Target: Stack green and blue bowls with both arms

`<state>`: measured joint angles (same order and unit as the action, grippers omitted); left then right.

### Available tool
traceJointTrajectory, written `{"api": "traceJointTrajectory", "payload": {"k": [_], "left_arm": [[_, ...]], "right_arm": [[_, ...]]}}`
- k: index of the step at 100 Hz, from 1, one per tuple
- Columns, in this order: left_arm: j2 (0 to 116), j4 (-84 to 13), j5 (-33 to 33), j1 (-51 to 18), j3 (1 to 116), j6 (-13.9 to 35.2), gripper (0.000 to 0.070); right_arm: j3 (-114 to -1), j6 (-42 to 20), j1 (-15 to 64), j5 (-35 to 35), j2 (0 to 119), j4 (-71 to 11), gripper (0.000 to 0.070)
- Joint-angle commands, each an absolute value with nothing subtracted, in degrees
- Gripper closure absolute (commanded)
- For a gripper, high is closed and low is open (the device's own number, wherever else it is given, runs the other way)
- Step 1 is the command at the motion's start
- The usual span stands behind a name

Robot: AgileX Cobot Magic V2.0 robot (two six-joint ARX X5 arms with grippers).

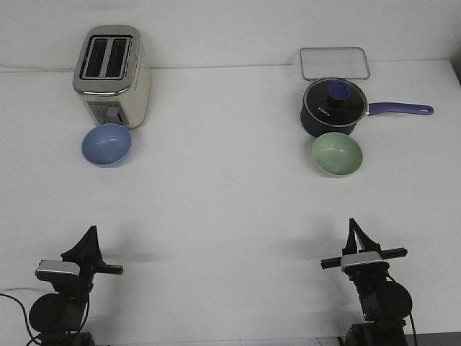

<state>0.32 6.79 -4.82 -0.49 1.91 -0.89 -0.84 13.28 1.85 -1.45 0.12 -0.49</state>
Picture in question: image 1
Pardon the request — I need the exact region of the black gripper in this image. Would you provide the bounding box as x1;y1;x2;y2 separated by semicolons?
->
61;226;123;285
321;218;408;280

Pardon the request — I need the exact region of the green bowl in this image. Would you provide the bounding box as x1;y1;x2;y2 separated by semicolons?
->
311;132;364;177

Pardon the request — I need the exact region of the blue bowl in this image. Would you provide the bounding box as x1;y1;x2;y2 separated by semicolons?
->
81;123;133;168

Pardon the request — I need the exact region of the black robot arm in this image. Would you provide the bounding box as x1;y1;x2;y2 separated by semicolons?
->
321;218;418;345
29;226;123;345

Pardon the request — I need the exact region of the dark blue saucepan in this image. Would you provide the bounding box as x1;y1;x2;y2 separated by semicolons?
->
300;77;434;138

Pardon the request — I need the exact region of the glass pot lid blue knob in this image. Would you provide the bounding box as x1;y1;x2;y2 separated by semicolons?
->
304;78;368;127

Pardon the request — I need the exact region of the silver two-slot toaster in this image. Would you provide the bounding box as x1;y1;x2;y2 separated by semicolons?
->
73;25;151;129

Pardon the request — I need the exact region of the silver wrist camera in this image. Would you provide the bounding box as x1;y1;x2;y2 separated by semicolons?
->
35;259;80;276
340;252;383;272

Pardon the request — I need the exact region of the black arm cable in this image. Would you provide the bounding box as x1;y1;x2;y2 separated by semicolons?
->
0;293;41;346

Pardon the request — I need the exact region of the white toaster power cord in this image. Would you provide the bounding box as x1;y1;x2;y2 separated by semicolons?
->
0;63;77;73

